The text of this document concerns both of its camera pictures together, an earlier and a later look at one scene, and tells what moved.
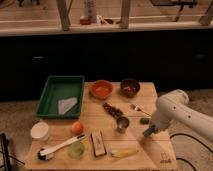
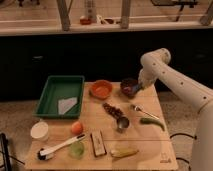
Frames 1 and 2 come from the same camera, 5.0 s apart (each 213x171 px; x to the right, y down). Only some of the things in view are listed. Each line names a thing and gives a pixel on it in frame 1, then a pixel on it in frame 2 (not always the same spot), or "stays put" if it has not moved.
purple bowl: [130, 87] stays put
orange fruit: [77, 127] stays put
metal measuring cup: [122, 124] stays put
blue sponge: [149, 131] to [136, 87]
